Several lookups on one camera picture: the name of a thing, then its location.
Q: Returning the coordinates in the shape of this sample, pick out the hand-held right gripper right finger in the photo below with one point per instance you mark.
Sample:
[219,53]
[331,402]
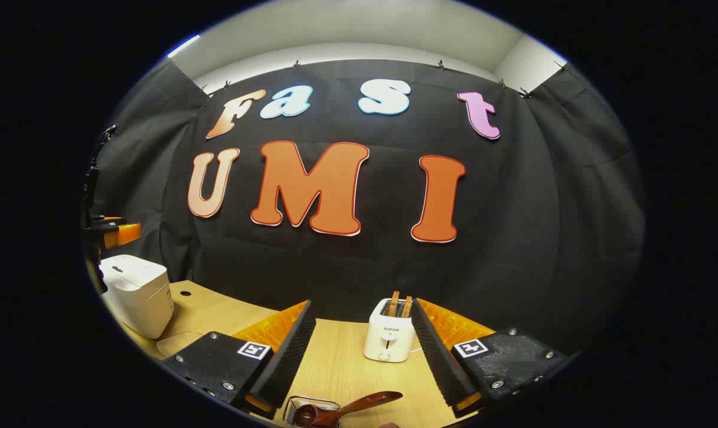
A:
[439,356]

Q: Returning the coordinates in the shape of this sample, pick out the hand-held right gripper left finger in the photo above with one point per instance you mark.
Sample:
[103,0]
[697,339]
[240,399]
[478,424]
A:
[287,356]

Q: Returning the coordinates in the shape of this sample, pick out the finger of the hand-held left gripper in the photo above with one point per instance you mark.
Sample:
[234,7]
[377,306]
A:
[124,235]

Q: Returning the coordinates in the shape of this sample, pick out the white rice cooker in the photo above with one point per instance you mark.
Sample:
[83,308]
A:
[136,291]

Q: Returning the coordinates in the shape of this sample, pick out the brown wooden spoon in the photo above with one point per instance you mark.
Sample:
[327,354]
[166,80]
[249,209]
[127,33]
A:
[365,403]

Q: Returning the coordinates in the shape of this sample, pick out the white toaster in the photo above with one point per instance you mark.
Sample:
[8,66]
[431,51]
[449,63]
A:
[389,339]

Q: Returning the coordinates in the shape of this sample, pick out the toasted bread slice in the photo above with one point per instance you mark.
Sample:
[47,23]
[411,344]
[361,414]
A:
[407,306]
[393,303]

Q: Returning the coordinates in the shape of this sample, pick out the black backdrop cloth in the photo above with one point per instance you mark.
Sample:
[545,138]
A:
[513,238]

